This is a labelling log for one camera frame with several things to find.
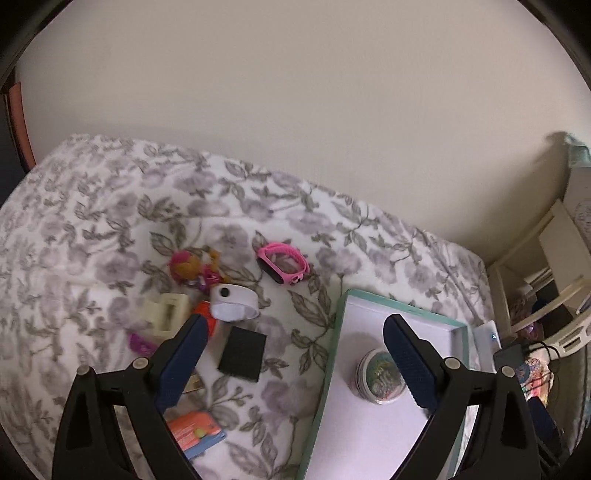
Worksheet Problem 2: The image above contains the orange blue card case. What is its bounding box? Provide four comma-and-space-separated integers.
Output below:
167, 411, 226, 459

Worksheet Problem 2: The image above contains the purple small toy bar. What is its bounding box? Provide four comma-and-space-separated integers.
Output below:
129, 333, 158, 358

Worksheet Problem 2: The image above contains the cream hair claw clip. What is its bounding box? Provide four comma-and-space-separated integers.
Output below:
141, 293, 191, 343

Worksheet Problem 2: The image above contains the black charger cube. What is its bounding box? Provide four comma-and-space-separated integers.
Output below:
217, 326, 266, 383

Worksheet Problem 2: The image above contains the orange red glue tube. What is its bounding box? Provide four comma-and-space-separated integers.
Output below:
193, 300, 217, 338

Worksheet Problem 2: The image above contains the white round band device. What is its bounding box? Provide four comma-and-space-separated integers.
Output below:
209, 284, 259, 322

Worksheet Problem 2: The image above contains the pink orange doll toy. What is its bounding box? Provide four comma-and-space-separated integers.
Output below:
168, 250, 226, 294

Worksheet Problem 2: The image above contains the pink smart watch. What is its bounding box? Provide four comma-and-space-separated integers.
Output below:
256, 243, 310, 286

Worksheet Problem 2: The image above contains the gold harmonica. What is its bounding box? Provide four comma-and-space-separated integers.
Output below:
183, 373, 204, 393

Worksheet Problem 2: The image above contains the round colourful tin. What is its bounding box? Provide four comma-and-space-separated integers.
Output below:
515, 359, 539, 393

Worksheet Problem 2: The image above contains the black plugged adapter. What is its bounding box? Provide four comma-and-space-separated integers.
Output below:
493, 343, 525, 371

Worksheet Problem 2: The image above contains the white power strip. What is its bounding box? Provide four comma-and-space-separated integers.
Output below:
473, 321, 501, 373

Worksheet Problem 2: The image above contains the teal rimmed white tray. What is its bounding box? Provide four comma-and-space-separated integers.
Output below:
297, 289, 471, 479

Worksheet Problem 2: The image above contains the round tin with beads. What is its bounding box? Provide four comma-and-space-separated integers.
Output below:
353, 349, 406, 405

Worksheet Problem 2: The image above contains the cream white toy shelf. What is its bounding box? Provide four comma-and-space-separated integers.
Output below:
487, 167, 590, 360

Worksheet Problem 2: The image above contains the floral grey white blanket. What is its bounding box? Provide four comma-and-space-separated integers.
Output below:
1, 134, 493, 479

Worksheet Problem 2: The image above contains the black cable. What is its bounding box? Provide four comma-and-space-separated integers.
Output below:
521, 339, 562, 402

